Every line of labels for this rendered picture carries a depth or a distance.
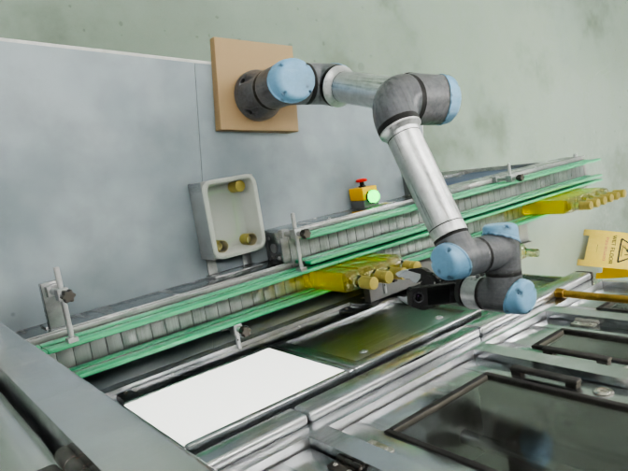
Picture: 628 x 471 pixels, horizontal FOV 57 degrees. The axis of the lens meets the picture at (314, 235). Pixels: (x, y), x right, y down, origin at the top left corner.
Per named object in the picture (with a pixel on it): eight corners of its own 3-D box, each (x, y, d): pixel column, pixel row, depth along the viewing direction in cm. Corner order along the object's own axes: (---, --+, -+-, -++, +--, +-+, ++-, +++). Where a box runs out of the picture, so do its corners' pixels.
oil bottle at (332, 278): (304, 287, 176) (350, 293, 159) (301, 269, 175) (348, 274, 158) (318, 282, 179) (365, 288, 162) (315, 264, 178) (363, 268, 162)
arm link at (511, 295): (537, 272, 123) (540, 312, 124) (493, 269, 132) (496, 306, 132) (516, 279, 118) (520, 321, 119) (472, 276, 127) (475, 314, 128)
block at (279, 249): (269, 263, 176) (282, 264, 170) (264, 233, 175) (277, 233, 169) (278, 261, 178) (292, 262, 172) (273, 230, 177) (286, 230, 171)
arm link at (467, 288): (475, 313, 128) (472, 277, 127) (458, 310, 132) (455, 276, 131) (495, 306, 132) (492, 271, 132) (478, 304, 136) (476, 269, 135)
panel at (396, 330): (116, 417, 131) (181, 465, 104) (113, 405, 131) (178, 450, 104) (392, 306, 185) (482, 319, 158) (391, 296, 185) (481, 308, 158)
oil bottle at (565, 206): (522, 215, 247) (588, 213, 225) (521, 202, 246) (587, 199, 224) (530, 212, 250) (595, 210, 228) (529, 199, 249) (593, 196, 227)
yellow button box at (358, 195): (350, 208, 204) (364, 207, 198) (347, 187, 203) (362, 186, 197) (364, 205, 208) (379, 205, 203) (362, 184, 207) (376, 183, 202)
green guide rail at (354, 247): (294, 263, 173) (311, 264, 167) (294, 260, 173) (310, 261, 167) (585, 177, 278) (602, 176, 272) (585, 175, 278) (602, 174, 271)
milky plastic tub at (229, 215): (202, 260, 169) (216, 261, 162) (187, 183, 166) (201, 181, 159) (251, 247, 179) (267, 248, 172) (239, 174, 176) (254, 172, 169)
